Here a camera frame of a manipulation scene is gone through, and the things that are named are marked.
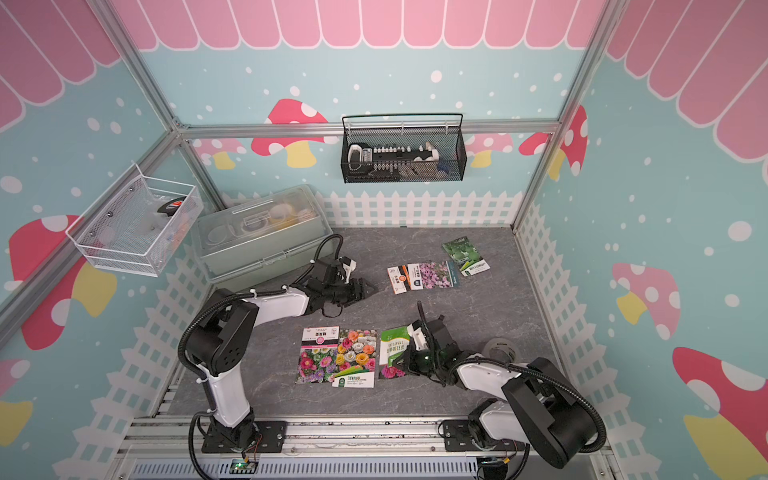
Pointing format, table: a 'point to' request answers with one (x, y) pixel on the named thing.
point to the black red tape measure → (171, 207)
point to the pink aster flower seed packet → (318, 354)
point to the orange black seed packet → (405, 278)
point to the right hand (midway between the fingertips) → (392, 363)
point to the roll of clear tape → (501, 349)
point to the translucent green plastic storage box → (261, 234)
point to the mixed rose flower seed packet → (357, 354)
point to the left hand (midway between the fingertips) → (372, 296)
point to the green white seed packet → (392, 344)
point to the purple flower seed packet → (433, 275)
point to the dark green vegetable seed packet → (468, 260)
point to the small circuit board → (240, 466)
